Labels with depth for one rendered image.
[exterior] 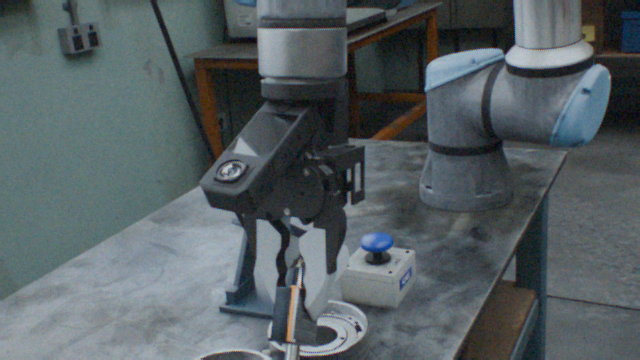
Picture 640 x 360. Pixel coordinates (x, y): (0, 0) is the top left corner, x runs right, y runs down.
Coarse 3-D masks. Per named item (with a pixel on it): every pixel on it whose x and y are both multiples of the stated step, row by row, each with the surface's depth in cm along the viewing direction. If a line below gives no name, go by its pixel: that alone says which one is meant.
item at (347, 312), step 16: (336, 304) 77; (352, 320) 75; (320, 336) 75; (336, 336) 74; (368, 336) 72; (272, 352) 71; (304, 352) 71; (320, 352) 70; (336, 352) 68; (352, 352) 69
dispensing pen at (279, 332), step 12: (300, 264) 63; (300, 276) 63; (276, 288) 62; (288, 288) 61; (276, 300) 61; (288, 300) 61; (276, 312) 61; (288, 312) 60; (276, 324) 61; (288, 324) 60; (276, 336) 60; (288, 348) 61; (300, 348) 61
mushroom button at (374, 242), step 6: (372, 234) 84; (378, 234) 84; (384, 234) 84; (366, 240) 83; (372, 240) 83; (378, 240) 83; (384, 240) 83; (390, 240) 83; (360, 246) 84; (366, 246) 83; (372, 246) 82; (378, 246) 82; (384, 246) 82; (390, 246) 83; (372, 252) 82; (378, 252) 83; (378, 258) 84
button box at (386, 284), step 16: (352, 256) 86; (368, 256) 85; (384, 256) 84; (400, 256) 85; (352, 272) 83; (368, 272) 82; (384, 272) 81; (400, 272) 82; (352, 288) 84; (368, 288) 82; (384, 288) 81; (400, 288) 82; (368, 304) 83; (384, 304) 82
